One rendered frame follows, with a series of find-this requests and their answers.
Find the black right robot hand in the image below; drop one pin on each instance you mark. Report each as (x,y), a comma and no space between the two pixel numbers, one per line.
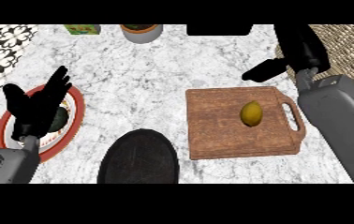
(301,48)

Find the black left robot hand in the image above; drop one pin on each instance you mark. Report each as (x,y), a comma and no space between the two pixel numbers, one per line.
(38,104)

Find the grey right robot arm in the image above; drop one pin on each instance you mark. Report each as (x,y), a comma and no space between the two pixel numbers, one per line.
(327,115)

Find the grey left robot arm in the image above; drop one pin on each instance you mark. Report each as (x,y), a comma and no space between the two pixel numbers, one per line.
(19,162)

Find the wicker basket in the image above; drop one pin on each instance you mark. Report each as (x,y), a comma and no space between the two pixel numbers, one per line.
(338,51)

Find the yellow lemon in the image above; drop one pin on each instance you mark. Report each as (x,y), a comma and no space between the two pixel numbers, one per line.
(250,113)

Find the brown wooden cutting board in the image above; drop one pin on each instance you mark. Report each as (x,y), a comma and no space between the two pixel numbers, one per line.
(230,124)

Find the dark green avocado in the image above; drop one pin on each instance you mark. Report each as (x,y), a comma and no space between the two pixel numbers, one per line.
(60,119)

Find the red-rimmed white plate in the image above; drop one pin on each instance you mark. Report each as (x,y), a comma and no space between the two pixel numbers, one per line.
(69,127)

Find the black and white patterned cloth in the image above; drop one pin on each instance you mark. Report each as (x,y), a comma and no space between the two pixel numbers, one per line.
(13,45)

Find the green patterned box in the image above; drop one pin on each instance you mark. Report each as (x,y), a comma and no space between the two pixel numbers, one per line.
(82,29)

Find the black oval plate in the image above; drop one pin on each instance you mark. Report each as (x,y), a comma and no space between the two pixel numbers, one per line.
(137,159)

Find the grey pot with orange rim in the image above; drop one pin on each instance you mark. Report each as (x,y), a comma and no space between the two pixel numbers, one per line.
(141,34)

